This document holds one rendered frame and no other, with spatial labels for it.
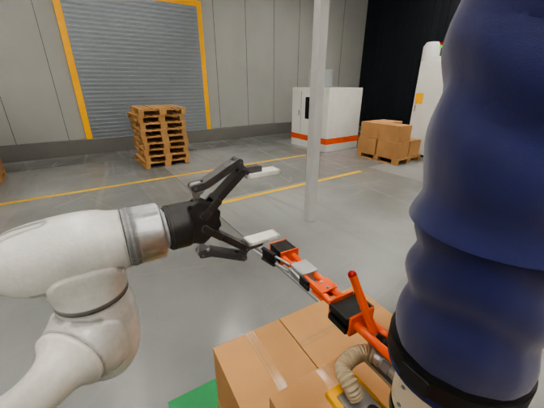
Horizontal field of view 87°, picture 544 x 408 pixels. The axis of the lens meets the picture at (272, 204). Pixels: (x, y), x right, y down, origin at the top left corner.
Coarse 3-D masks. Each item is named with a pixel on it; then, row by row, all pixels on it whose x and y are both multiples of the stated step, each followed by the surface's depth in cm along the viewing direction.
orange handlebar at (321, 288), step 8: (296, 256) 100; (320, 280) 87; (328, 280) 87; (312, 288) 86; (320, 288) 84; (328, 288) 84; (336, 288) 84; (320, 296) 83; (328, 296) 81; (360, 328) 71; (376, 328) 71; (384, 328) 71; (368, 336) 69; (384, 336) 69; (376, 344) 67; (384, 344) 66; (384, 352) 65
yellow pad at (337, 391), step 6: (360, 384) 69; (330, 390) 68; (336, 390) 68; (342, 390) 68; (366, 390) 68; (330, 396) 67; (336, 396) 67; (342, 396) 67; (366, 396) 67; (372, 396) 67; (330, 402) 67; (336, 402) 66; (342, 402) 65; (348, 402) 65; (360, 402) 65; (366, 402) 65; (372, 402) 65; (378, 402) 66
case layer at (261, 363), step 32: (352, 288) 189; (288, 320) 164; (320, 320) 164; (384, 320) 164; (224, 352) 144; (256, 352) 144; (288, 352) 144; (320, 352) 144; (224, 384) 138; (256, 384) 129; (288, 384) 129
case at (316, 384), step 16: (320, 368) 93; (368, 368) 93; (304, 384) 88; (320, 384) 88; (336, 384) 88; (368, 384) 88; (384, 384) 88; (272, 400) 83; (288, 400) 83; (304, 400) 83; (320, 400) 83; (384, 400) 83
